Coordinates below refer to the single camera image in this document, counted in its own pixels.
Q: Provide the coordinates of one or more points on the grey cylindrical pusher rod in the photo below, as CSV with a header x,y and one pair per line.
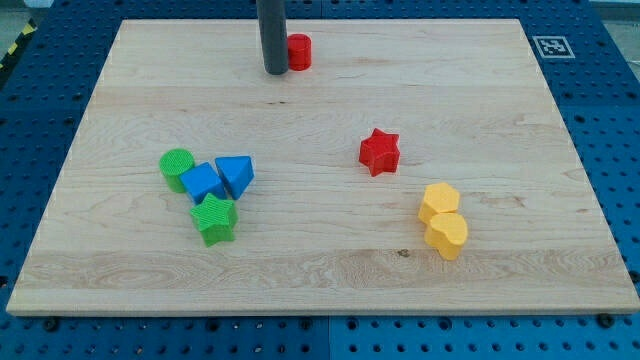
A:
x,y
273,35

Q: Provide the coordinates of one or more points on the red star block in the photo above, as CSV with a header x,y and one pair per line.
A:
x,y
380,152

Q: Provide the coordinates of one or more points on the green star block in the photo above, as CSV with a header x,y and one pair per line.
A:
x,y
215,219

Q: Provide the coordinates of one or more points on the yellow hexagon block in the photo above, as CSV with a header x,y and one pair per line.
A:
x,y
438,198

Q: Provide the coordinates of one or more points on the red cylinder block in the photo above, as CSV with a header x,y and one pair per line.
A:
x,y
299,47

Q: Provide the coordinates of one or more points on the blue triangle block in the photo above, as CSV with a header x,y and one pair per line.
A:
x,y
236,173

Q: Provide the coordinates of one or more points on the green cylinder block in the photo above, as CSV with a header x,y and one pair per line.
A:
x,y
173,164

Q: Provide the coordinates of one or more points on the blue cube block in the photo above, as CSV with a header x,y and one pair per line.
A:
x,y
202,180

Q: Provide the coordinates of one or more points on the wooden board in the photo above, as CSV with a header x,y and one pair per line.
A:
x,y
317,234

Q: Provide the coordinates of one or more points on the yellow heart block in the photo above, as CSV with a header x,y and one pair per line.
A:
x,y
447,233

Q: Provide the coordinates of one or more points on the white fiducial marker tag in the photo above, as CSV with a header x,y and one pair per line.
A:
x,y
553,47

